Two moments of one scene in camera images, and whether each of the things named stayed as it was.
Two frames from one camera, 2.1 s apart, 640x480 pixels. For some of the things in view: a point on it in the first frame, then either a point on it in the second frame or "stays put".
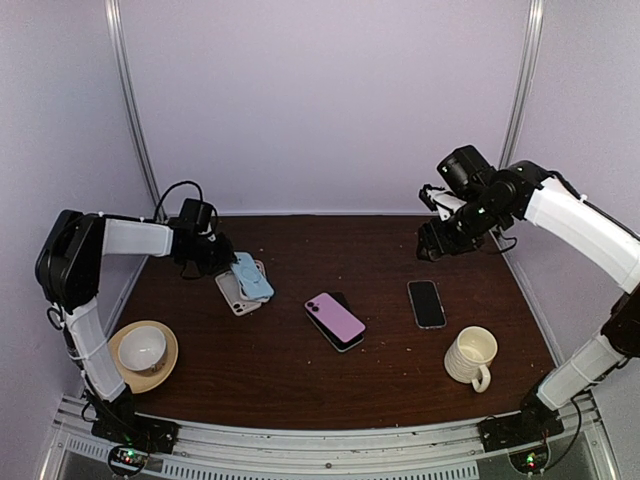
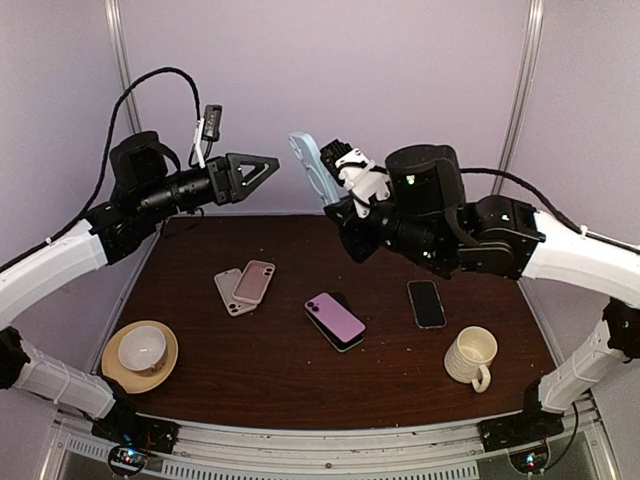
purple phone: (426, 303) stays put
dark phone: (331, 337) stays put
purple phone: (335, 317) stays put
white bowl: (141, 347) stays put
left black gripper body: (211, 257) → (223, 194)
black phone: (426, 303) stays put
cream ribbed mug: (468, 358) stays put
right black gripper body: (463, 237) → (359, 247)
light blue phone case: (249, 276) → (308, 150)
